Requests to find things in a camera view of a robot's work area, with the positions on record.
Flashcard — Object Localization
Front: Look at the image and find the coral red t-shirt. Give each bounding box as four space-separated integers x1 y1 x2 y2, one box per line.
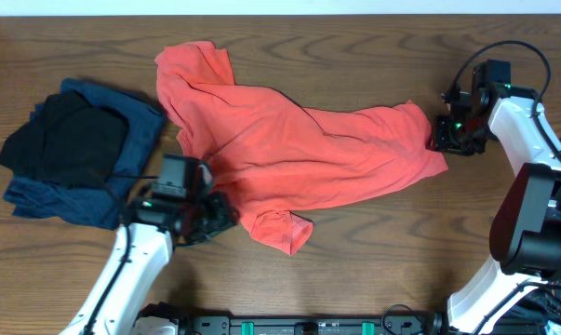
155 41 447 255

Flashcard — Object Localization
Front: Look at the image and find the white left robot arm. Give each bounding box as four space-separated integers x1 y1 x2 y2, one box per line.
62 192 239 334

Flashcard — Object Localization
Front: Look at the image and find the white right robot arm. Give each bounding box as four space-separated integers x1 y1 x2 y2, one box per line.
432 81 561 334

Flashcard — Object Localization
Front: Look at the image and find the folded navy blue garment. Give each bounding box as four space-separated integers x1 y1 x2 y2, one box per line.
3 78 164 230

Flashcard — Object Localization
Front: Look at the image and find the folded black garment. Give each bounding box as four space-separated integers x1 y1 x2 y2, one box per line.
0 91 128 189

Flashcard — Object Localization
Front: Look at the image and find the dark patterned garment pile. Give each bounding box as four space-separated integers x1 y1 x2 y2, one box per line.
506 289 561 335

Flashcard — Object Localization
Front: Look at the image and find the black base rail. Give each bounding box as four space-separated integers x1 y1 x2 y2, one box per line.
135 301 448 335

